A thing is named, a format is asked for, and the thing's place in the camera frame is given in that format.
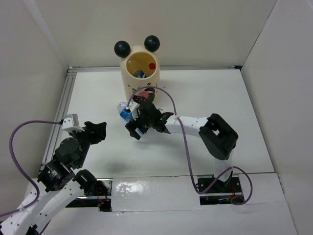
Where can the dark-blue label bottle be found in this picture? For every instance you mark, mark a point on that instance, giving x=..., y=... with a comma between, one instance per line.
x=140, y=74

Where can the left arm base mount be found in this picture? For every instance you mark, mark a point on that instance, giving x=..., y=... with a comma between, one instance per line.
x=100, y=199

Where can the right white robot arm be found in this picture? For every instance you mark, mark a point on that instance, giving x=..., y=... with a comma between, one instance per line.
x=217, y=135

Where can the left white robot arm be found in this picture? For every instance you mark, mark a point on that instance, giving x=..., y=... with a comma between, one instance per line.
x=61, y=181

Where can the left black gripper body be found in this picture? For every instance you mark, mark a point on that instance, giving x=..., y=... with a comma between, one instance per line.
x=86, y=140

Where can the aluminium frame rail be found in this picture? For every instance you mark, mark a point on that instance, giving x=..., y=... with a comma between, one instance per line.
x=94, y=96

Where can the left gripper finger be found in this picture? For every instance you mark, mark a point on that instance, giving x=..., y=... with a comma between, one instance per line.
x=97, y=136
x=90, y=127

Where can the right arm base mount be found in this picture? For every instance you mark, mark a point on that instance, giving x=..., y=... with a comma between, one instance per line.
x=221, y=193

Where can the red label red-cap bottle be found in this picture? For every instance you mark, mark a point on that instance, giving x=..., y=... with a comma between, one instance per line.
x=152, y=66

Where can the cream panda-ear bin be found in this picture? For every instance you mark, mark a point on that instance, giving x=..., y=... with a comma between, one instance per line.
x=140, y=69

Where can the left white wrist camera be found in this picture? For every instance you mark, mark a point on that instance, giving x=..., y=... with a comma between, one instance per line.
x=71, y=123

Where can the light-blue label bottle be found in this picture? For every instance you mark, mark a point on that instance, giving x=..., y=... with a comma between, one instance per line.
x=121, y=108

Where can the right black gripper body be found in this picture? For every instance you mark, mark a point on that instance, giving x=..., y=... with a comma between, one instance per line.
x=144, y=123

